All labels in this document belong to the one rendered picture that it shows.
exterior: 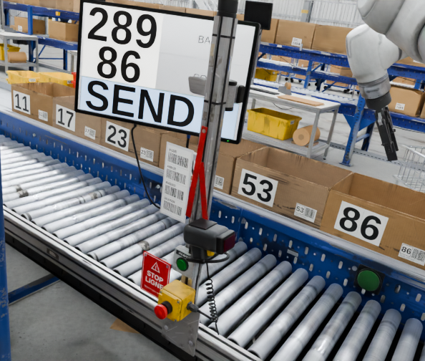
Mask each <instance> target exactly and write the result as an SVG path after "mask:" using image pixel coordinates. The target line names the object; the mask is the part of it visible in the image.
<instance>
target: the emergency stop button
mask: <svg viewBox="0 0 425 361"><path fill-rule="evenodd" d="M154 312H155V315H156V316H157V318H159V319H165V318H166V317H167V308H166V307H165V306H163V305H162V304H157V305H156V306H155V308H154Z"/></svg>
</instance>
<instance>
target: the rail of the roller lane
mask: <svg viewBox="0 0 425 361"><path fill-rule="evenodd" d="M4 231H5V232H7V233H8V234H9V235H11V236H13V237H14V238H15V239H17V240H19V241H20V242H22V243H23V244H25V245H26V246H28V247H29V248H31V249H33V250H34V251H35V252H37V253H38V254H40V255H42V256H43V257H45V258H46V259H48V260H50V261H51V262H52V263H54V264H56V265H57V266H59V267H60V268H62V269H63V270H65V271H66V272H68V273H70V274H71V275H72V276H74V277H76V278H77V279H78V280H80V281H82V282H84V283H85V284H86V285H88V286H89V287H91V288H93V289H94V290H96V291H97V292H99V293H100V294H102V295H103V296H105V297H106V298H108V299H110V300H111V301H113V302H114V303H115V304H117V305H119V306H120V307H122V308H123V309H125V310H127V311H128V312H129V313H131V314H133V315H134V316H136V317H137V318H139V319H141V320H142V321H143V322H145V323H146V324H148V325H149V326H151V327H153V328H154V329H156V330H157V331H158V332H161V333H162V323H163V319H159V318H157V316H156V315H155V312H154V308H155V306H156V305H157V304H158V299H157V298H156V297H154V296H152V295H151V294H148V293H147V292H145V291H144V290H142V289H140V287H139V286H137V285H136V284H134V283H132V282H131V281H129V280H127V279H126V278H124V277H123V276H120V275H119V274H117V273H115V272H114V271H112V270H111V269H108V268H107V267H105V266H104V265H102V264H100V263H99V262H97V261H95V260H94V259H92V258H90V257H88V256H87V255H85V254H83V253H82V252H81V251H78V250H77V249H75V248H74V247H72V246H70V245H69V244H67V243H65V242H63V241H62V240H60V239H58V238H57V237H55V236H53V235H51V234H50V233H48V232H47V231H45V230H44V229H42V228H40V227H38V226H37V225H35V224H33V223H32V222H30V221H28V220H26V219H25V218H23V217H21V216H20V215H18V214H17V213H14V212H13V211H11V210H10V209H8V208H7V207H5V206H4ZM195 355H196V356H197V357H199V358H200V359H202V360H204V361H263V360H261V359H260V358H258V357H256V356H255V355H253V354H251V353H250V352H248V351H247V350H244V349H243V348H242V347H239V346H238V345H236V344H235V343H233V342H231V341H230V340H228V339H226V338H224V337H223V336H221V335H220V334H219V335H218V334H217V332H214V331H213V330H211V329H209V328H208V327H206V326H205V325H203V324H201V323H199V329H198V334H197V343H196V348H195Z"/></svg>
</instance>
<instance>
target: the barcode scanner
mask: <svg viewBox="0 0 425 361"><path fill-rule="evenodd" d="M183 238H184V241H185V243H187V244H189V245H190V247H191V252H192V255H190V256H189V257H187V258H186V261H187V262H192V263H198V264H204V263H205V260H211V259H212V258H213V255H214V252H216V253H217V254H220V255H222V254H224V253H226V252H227V251H229V250H231V249H232V248H233V247H234V246H235V231H234V230H229V229H228V228H227V227H225V226H221V225H218V223H217V222H214V221H209V220H207V219H203V218H200V219H197V220H195V221H193V222H191V223H189V224H187V225H186V226H185V227H184V231H183Z"/></svg>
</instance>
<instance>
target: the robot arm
mask: <svg viewBox="0 0 425 361"><path fill-rule="evenodd" d="M358 11H359V13H360V15H361V18H362V20H363V21H364V22H365V24H363V25H361V26H359V27H356V28H355V29H353V30H352V31H351V32H349V33H348V35H347V36H346V52H347V57H348V63H349V66H350V68H351V71H352V73H353V75H354V77H355V78H356V81H357V84H358V87H359V90H360V92H361V96H362V97H363V98H364V99H365V101H366V106H367V108H368V109H371V110H375V113H374V115H375V118H376V125H377V127H378V131H379V135H380V137H381V142H382V144H381V145H382V146H384V149H385V151H386V156H387V159H388V161H392V160H398V158H397V154H396V151H399V148H398V145H397V142H396V137H395V134H394V132H396V129H393V128H394V126H393V123H392V120H391V116H390V112H389V107H388V105H389V104H390V103H391V94H390V91H389V90H390V89H391V84H390V81H389V75H388V72H387V69H388V68H389V67H390V66H391V65H392V64H393V63H395V62H397V61H399V60H400V59H404V58H407V57H410V58H412V59H413V60H415V61H417V62H419V63H422V64H425V0H358Z"/></svg>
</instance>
